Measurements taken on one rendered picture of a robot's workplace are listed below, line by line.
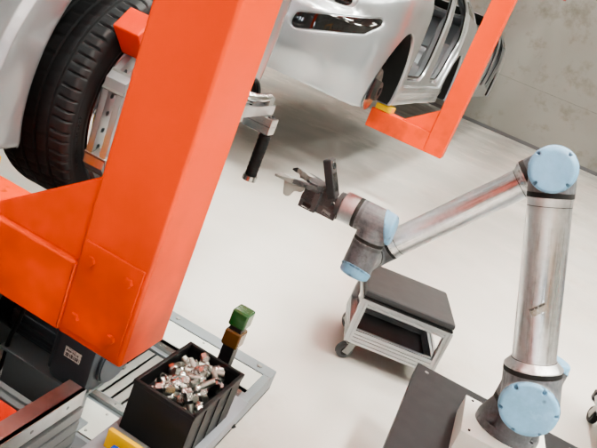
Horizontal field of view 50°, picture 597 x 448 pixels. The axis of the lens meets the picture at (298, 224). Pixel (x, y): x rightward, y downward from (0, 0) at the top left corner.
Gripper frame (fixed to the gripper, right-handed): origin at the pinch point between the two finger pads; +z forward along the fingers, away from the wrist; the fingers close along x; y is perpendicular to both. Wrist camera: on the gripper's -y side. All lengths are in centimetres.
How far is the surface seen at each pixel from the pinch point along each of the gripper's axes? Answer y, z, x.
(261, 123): -10.0, 10.9, -2.6
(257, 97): -17.6, 11.9, -10.0
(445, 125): 5, 0, 344
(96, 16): -25, 45, -41
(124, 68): -16, 34, -40
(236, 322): 19, -21, -57
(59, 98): -5, 42, -50
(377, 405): 83, -53, 50
